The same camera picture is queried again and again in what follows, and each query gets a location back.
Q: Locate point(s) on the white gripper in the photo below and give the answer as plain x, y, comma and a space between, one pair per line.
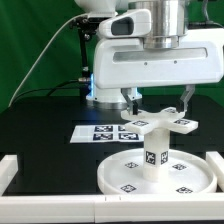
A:
125, 63

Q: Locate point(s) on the white cross-shaped table base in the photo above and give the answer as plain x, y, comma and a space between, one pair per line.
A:
169, 118

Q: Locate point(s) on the white round table top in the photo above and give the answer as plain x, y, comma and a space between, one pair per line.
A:
122, 173

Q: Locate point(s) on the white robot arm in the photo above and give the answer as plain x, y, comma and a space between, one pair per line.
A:
146, 43

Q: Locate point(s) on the white marker sheet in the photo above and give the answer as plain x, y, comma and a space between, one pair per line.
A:
103, 133

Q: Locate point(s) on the white right fence block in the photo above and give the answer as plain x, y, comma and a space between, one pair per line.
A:
216, 162

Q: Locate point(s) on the white fence block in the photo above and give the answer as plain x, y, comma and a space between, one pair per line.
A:
216, 162
8, 169

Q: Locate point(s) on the white left fence block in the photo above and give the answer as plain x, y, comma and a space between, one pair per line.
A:
8, 169

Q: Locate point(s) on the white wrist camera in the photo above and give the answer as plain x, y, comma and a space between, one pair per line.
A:
133, 23

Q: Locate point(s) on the white front fence rail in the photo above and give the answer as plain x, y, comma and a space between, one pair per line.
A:
111, 208

